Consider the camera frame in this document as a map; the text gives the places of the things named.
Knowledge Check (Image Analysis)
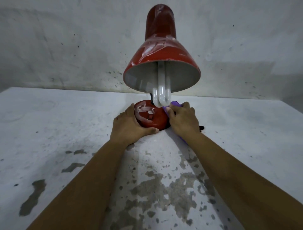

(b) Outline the person's left hand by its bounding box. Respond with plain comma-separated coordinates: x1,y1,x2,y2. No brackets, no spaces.
110,103,160,146

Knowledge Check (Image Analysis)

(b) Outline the person's right forearm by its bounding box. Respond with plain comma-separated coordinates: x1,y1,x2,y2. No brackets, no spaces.
182,131,303,230

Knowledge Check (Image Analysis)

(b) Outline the white fluorescent tube bulb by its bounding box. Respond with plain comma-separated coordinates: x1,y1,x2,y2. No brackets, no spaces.
152,61,171,107

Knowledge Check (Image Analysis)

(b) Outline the person's left forearm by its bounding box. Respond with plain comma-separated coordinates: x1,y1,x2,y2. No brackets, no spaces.
26,139,136,230

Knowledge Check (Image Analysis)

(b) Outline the purple cloth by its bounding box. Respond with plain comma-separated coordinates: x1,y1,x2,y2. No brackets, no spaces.
162,101,189,145

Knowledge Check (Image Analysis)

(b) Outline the person's right hand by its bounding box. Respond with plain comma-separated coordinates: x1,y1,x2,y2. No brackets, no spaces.
166,102,202,141

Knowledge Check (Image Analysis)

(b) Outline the red desk lamp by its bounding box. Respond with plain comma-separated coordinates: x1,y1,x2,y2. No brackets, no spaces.
123,3,202,131

